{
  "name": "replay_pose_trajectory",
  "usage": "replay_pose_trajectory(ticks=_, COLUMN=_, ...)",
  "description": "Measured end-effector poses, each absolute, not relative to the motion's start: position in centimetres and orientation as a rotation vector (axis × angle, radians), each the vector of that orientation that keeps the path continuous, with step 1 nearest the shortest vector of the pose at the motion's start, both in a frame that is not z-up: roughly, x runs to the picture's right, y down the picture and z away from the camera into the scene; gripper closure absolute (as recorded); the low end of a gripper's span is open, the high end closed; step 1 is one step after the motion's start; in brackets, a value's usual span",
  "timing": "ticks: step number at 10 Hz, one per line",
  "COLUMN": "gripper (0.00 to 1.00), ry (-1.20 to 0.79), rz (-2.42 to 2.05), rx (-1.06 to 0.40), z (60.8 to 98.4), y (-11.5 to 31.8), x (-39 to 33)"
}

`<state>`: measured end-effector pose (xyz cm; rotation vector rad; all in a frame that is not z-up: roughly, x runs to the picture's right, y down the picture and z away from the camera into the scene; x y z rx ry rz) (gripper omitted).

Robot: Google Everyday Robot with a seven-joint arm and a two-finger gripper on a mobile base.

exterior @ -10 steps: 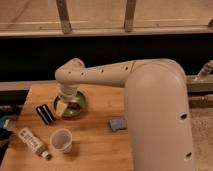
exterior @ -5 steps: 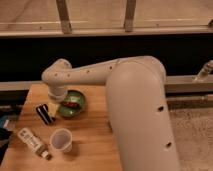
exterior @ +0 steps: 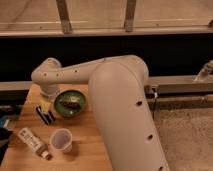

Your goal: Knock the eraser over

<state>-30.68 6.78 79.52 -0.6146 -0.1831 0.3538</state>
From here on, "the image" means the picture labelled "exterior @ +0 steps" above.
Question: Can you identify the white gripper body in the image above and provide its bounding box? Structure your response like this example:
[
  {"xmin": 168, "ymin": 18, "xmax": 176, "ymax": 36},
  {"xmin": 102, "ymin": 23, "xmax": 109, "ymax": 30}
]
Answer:
[{"xmin": 39, "ymin": 87, "xmax": 60, "ymax": 114}]

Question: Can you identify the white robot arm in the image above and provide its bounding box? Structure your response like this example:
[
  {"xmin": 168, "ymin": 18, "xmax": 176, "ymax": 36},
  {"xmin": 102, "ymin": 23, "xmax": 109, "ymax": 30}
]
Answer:
[{"xmin": 31, "ymin": 55, "xmax": 170, "ymax": 171}]

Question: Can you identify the green bowl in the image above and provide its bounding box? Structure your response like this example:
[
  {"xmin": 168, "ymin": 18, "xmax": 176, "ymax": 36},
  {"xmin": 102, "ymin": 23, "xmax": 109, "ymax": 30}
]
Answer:
[{"xmin": 54, "ymin": 90, "xmax": 87, "ymax": 118}]

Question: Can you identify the red brown food piece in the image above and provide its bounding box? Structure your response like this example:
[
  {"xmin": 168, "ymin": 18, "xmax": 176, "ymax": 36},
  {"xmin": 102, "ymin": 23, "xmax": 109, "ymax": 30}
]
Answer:
[{"xmin": 62, "ymin": 102, "xmax": 80, "ymax": 109}]

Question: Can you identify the clear plastic cup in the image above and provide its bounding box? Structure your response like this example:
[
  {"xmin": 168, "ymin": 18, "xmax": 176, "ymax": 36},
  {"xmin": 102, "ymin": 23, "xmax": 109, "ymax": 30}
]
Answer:
[{"xmin": 50, "ymin": 128, "xmax": 73, "ymax": 153}]

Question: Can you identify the white bottle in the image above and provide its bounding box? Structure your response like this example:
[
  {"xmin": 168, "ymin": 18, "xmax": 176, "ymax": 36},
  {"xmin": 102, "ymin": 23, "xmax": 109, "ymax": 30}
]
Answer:
[{"xmin": 18, "ymin": 127, "xmax": 52, "ymax": 160}]

